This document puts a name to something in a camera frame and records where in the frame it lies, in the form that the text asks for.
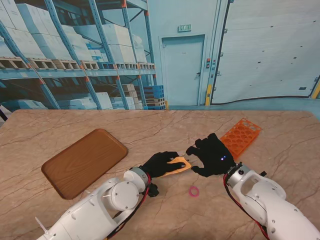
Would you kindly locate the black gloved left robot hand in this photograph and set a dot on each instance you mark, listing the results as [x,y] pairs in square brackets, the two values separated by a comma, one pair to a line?
[157,165]

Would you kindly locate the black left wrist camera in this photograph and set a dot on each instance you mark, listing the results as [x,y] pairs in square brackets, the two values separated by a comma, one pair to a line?
[153,191]

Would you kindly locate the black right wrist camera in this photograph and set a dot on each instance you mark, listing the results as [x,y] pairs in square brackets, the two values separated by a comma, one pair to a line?
[263,173]

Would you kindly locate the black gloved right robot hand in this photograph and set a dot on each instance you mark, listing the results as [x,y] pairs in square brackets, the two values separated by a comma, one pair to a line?
[215,157]

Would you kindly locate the yellow cloth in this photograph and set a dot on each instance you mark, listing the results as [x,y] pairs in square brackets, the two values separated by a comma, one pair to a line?
[178,160]

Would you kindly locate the orange test tube rack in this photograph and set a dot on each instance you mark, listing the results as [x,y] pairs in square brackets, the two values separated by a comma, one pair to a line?
[242,137]

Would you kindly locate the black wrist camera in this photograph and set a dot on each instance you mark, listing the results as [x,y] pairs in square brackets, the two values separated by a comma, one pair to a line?
[153,191]
[263,173]

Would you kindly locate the printed warehouse backdrop banner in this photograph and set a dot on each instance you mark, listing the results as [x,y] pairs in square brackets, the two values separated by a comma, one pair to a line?
[160,50]

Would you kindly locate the brown wooden tray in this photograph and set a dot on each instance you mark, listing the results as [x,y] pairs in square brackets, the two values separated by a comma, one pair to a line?
[82,160]

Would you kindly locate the pink rubber band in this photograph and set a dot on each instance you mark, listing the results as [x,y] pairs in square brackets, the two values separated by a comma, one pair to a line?
[194,191]

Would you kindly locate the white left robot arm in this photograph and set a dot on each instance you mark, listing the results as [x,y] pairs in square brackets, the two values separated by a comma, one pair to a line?
[100,210]

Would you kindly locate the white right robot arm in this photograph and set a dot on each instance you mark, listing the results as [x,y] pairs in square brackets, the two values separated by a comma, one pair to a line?
[262,200]

